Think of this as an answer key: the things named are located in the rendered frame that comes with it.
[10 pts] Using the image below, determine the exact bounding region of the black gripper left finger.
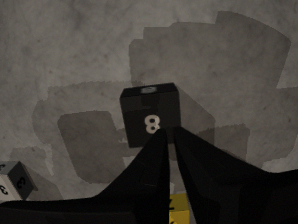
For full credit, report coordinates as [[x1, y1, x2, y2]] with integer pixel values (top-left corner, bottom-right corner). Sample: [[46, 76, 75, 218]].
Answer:
[[0, 128, 170, 224]]

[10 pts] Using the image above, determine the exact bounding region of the black block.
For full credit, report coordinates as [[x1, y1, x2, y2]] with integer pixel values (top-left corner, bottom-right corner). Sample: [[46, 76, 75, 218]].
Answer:
[[120, 83, 181, 149]]

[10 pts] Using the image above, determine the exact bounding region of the yellow block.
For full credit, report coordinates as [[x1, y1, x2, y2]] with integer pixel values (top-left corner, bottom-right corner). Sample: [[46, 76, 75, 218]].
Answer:
[[169, 193, 190, 224]]

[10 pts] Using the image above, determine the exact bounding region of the cream block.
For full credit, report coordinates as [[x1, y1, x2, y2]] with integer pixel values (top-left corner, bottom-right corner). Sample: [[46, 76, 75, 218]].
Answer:
[[0, 161, 35, 201]]

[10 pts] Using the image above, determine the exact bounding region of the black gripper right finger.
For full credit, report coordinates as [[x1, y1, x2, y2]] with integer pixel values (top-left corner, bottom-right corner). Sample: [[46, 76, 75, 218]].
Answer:
[[173, 127, 298, 224]]

